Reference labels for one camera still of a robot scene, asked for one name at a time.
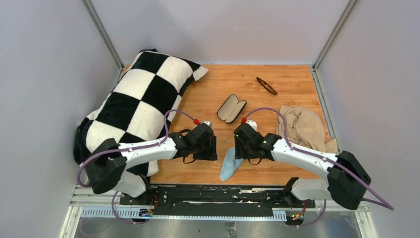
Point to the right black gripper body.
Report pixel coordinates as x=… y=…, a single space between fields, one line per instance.
x=244 y=151

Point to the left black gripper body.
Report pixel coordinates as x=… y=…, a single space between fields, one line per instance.
x=205 y=151

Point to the light blue cleaning cloth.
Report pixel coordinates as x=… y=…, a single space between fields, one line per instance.
x=230 y=165

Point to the black glasses case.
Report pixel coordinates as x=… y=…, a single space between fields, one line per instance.
x=231 y=109

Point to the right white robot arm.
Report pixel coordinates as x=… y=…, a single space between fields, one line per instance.
x=341 y=177

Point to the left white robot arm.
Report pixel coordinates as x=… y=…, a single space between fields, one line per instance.
x=107 y=168

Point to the dark folded sunglasses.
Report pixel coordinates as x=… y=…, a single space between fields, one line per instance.
x=266 y=86

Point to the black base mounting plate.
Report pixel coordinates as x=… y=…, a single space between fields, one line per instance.
x=217 y=200

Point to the beige crumpled cloth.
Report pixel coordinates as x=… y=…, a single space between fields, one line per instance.
x=305 y=128

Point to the black white checkered pillow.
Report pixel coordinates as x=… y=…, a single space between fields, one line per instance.
x=142 y=104

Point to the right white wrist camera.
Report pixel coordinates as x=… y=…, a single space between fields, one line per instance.
x=253 y=124

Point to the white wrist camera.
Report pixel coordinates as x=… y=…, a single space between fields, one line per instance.
x=209 y=123
x=253 y=124

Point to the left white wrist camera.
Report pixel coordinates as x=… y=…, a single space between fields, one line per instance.
x=209 y=123

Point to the right aluminium frame post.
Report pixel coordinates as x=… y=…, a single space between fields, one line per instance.
x=351 y=4

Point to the aluminium frame post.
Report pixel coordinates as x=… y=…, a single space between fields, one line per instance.
x=351 y=4
x=95 y=18

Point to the left aluminium frame post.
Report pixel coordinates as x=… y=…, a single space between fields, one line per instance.
x=95 y=18

